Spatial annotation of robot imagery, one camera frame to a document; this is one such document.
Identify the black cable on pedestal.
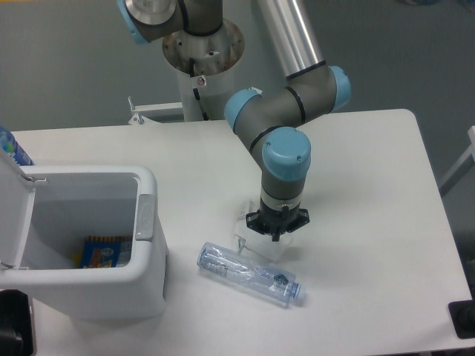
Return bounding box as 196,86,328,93
188,57,210,122

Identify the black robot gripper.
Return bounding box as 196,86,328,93
246,200,309,235

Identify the white bracket with bolt left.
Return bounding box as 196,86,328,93
128,96,184,125

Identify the white plastic trash can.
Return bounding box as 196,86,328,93
1,166,168,319

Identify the black clamp bottom right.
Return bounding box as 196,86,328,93
448,300,474,340

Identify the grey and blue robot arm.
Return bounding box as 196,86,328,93
117,1,351,241

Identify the blue patterned cylinder can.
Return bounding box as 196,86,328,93
0,126,34,166

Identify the clear plastic water bottle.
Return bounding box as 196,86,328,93
197,242,307,308

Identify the white paper tissue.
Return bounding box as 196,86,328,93
233,200,294,263

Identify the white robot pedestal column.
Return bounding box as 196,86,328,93
163,19,245,122

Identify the white metal frame right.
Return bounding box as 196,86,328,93
439,126,474,197

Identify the black device bottom left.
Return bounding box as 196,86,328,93
1,289,34,355

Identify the white trash can lid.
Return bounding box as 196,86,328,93
1,149,36,269

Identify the blue and orange snack wrapper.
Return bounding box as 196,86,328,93
72,236,133,268

